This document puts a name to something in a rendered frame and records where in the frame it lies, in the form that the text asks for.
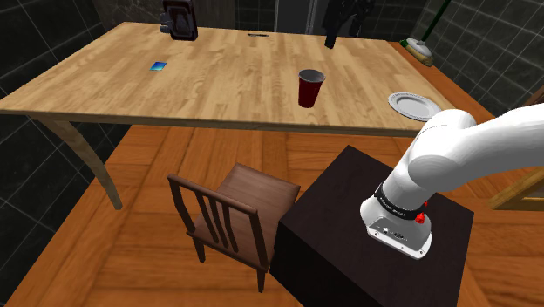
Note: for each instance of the dark robot stand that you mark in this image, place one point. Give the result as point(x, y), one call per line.
point(340, 238)

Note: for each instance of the blue card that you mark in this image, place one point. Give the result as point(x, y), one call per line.
point(158, 66)

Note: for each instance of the brown wooden chair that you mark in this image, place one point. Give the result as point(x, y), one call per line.
point(259, 191)

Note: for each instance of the black boxy appliance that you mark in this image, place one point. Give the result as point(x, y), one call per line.
point(183, 23)

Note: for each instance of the red cup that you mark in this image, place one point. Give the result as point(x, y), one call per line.
point(309, 93)

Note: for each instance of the grey plate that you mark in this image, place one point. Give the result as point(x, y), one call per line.
point(410, 106)

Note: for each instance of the light wooden table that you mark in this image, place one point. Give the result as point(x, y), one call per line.
point(212, 89)

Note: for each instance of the flat black slab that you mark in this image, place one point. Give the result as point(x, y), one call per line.
point(258, 35)

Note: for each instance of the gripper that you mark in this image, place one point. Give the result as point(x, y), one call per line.
point(350, 10)

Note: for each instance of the wooden frame furniture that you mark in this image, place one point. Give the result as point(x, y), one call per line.
point(512, 196)

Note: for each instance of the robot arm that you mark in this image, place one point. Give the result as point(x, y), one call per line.
point(450, 149)

